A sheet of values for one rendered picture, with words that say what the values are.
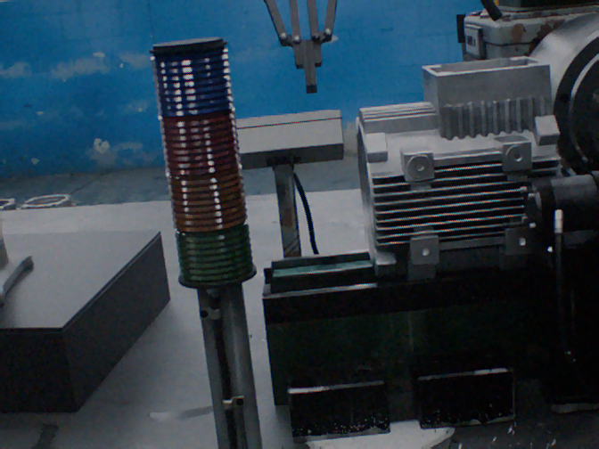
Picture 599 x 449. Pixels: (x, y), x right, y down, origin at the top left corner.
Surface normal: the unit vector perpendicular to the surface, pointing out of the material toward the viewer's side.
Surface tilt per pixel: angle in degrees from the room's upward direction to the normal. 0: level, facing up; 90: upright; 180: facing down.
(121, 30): 90
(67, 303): 2
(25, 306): 2
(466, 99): 90
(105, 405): 0
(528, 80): 90
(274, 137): 61
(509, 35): 90
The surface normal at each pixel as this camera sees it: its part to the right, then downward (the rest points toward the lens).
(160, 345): -0.10, -0.96
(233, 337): 0.02, 0.25
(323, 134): -0.04, -0.24
